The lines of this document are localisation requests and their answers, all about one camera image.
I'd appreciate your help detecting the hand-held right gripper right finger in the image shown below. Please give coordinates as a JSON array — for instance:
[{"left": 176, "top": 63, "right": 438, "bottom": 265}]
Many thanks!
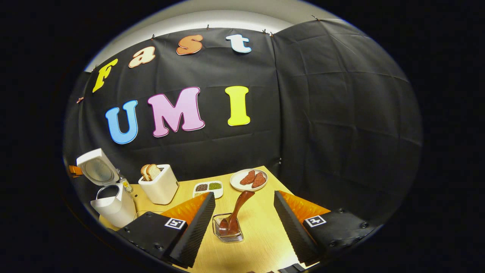
[{"left": 274, "top": 190, "right": 379, "bottom": 267}]

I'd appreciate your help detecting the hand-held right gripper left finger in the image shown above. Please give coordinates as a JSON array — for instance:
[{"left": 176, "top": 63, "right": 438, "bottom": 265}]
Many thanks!
[{"left": 116, "top": 192, "right": 216, "bottom": 269}]

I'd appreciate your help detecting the metal wire chopstick holder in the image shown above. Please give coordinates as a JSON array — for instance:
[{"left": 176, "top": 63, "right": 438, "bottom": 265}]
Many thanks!
[{"left": 212, "top": 213, "right": 244, "bottom": 243}]

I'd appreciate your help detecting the brown wooden spoon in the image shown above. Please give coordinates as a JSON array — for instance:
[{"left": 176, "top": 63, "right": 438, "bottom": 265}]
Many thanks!
[{"left": 219, "top": 190, "right": 255, "bottom": 236}]

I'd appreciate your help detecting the white rice cooker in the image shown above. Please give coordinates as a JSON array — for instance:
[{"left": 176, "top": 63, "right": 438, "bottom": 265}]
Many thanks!
[{"left": 76, "top": 148, "right": 137, "bottom": 228}]

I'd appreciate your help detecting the white divided grain dish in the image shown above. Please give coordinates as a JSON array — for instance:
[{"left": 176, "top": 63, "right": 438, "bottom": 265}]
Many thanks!
[{"left": 193, "top": 180, "right": 224, "bottom": 199}]

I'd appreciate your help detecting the small glass bottle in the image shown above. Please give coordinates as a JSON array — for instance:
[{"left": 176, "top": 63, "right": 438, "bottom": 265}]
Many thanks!
[{"left": 117, "top": 169, "right": 134, "bottom": 194}]

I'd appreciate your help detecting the white toaster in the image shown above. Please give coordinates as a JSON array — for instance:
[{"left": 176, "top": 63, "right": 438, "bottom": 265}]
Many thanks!
[{"left": 138, "top": 164, "right": 179, "bottom": 205}]

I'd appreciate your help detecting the white round plate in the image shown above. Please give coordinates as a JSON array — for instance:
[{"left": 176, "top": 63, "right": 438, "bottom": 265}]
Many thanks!
[{"left": 230, "top": 169, "right": 268, "bottom": 192}]

